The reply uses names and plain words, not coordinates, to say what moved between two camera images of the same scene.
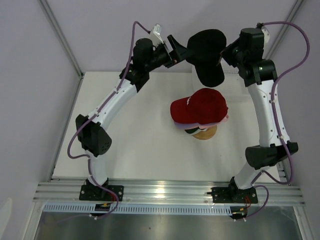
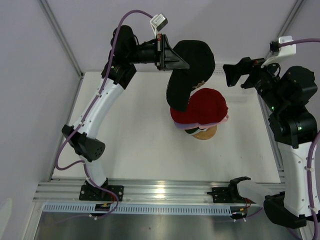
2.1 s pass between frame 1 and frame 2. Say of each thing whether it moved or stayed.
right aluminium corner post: stayed
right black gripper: moved
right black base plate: stayed
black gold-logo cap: moved
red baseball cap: stayed
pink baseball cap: stayed
